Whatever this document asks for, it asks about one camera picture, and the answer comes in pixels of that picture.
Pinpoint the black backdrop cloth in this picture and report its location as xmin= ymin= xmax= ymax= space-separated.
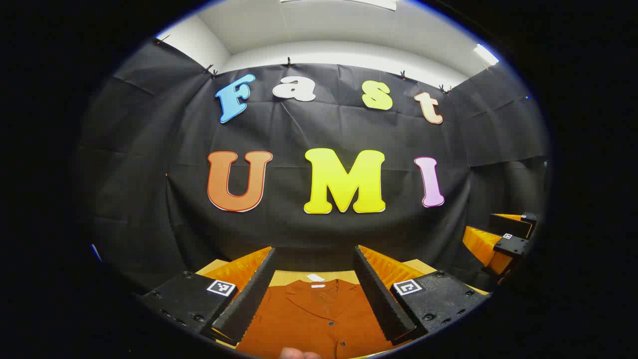
xmin=80 ymin=37 xmax=551 ymax=295

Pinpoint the orange button-up shirt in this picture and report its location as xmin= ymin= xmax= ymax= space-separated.
xmin=234 ymin=279 xmax=399 ymax=359

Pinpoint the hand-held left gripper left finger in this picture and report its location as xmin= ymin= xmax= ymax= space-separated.
xmin=141 ymin=247 xmax=278 ymax=346

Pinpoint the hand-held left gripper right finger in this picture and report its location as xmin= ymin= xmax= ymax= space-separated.
xmin=353 ymin=245 xmax=489 ymax=346

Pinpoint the ceiling light panel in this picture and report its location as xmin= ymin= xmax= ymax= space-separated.
xmin=473 ymin=43 xmax=500 ymax=66

